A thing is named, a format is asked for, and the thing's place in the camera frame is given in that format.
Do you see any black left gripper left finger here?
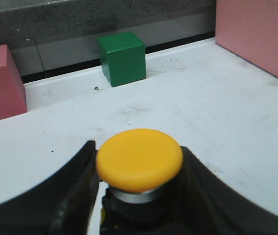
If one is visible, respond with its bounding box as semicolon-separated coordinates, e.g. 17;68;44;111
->
0;141;99;235

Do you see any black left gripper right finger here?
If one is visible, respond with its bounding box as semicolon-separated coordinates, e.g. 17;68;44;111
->
155;147;278;235

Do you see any yellow push button switch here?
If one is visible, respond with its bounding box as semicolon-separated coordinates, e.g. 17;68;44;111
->
96;129;184;235

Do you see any pink cube near ledge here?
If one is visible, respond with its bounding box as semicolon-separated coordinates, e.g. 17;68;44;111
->
0;45;27;120

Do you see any green cube near bin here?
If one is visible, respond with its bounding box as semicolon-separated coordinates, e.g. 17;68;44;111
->
97;32;146;87

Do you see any grey stone counter ledge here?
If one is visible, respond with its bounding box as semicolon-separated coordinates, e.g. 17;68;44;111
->
0;0;216;76

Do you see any pink plastic bin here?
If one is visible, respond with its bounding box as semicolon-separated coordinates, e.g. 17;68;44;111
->
215;0;278;77

